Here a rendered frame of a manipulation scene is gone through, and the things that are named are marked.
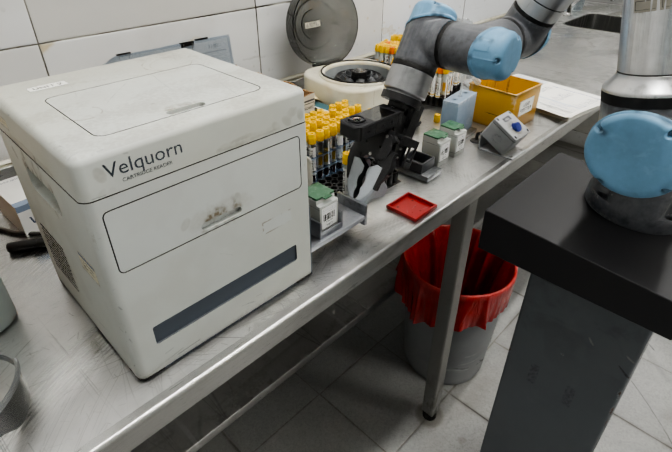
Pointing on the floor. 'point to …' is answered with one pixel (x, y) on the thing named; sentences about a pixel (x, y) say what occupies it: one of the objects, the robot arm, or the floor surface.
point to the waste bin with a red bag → (490, 299)
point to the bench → (197, 359)
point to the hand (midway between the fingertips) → (353, 203)
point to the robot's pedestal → (562, 373)
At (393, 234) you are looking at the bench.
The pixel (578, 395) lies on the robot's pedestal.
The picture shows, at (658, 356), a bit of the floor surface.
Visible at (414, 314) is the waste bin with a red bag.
